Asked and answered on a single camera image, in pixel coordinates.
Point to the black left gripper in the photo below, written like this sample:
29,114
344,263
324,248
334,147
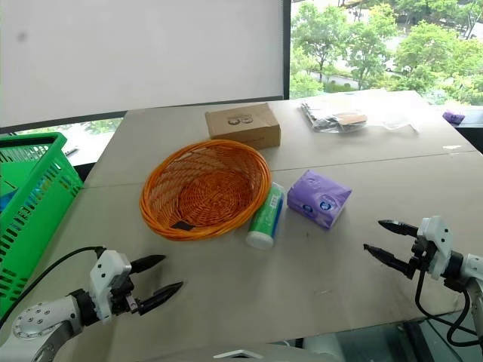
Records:
122,296

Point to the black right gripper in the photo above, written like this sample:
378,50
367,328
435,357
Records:
419,254

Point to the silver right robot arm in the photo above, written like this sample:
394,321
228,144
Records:
468,273

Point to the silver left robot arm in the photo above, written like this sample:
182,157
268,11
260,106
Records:
41,320

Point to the orange wicker basket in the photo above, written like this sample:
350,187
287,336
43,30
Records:
205,188

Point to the green plastic shopping basket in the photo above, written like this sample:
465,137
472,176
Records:
32,211

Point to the purple tissue pack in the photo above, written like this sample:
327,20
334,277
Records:
319,200

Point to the green white tube bottle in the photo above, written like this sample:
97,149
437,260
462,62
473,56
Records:
266,218

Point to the clear plastic bag with parts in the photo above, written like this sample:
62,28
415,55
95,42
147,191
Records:
347,120

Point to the small purple object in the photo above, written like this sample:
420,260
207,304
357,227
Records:
453,116

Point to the brown cardboard box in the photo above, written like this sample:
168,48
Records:
243,126

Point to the white projection screen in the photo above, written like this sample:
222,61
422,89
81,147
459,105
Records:
139,56

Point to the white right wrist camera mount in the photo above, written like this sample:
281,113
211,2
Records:
437,241

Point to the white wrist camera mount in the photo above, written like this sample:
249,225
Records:
437,241
106,269

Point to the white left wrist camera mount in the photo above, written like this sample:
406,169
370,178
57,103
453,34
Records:
106,269

